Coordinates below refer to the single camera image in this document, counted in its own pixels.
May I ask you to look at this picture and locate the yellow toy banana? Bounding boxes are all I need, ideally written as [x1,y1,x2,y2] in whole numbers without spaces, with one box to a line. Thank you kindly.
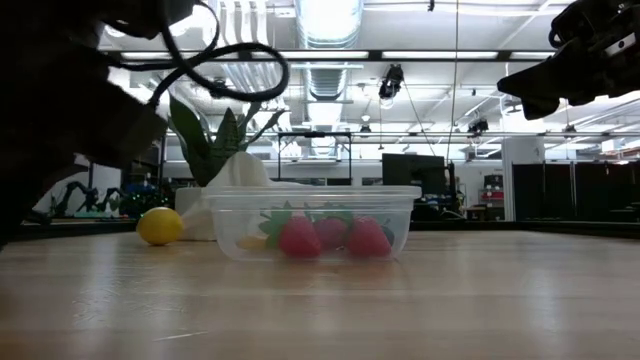
[237,234,271,253]

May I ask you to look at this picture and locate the green snake plant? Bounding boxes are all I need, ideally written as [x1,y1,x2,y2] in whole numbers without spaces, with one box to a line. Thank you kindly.
[167,94,286,189]

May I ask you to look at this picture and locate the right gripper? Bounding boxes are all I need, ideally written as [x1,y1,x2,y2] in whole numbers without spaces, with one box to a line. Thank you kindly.
[497,19,640,120]

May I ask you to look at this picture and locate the yellow toy lemon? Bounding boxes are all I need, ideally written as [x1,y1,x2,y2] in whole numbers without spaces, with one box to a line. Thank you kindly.
[136,206,185,247]

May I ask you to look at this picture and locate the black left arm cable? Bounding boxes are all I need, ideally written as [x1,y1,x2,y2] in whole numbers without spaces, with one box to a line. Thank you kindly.
[107,0,291,109]

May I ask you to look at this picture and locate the black partition panels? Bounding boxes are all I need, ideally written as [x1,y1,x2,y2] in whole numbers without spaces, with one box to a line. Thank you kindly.
[512,160,640,223]

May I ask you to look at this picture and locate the clear plastic tupperware container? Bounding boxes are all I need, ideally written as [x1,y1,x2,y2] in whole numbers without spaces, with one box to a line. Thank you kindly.
[203,184,423,263]

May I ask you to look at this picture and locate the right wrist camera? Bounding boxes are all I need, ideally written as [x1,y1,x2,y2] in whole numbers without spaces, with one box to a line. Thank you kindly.
[548,0,626,49]

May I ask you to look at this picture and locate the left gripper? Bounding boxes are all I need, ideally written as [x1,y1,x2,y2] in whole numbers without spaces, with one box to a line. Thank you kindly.
[44,74,169,171]

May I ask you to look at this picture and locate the red toy strawberry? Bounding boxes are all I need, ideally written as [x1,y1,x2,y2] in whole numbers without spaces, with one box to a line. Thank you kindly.
[259,202,324,260]
[346,215,393,259]
[313,212,350,250]

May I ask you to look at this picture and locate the silver ventilation duct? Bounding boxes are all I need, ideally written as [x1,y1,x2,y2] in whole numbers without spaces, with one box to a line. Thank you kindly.
[293,0,365,101]

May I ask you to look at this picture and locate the black background rig frame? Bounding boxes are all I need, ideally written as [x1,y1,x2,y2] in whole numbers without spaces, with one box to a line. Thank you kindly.
[276,131,354,187]

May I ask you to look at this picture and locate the black overhead light bar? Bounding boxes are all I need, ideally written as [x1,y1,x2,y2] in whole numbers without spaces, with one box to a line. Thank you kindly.
[99,48,556,63]

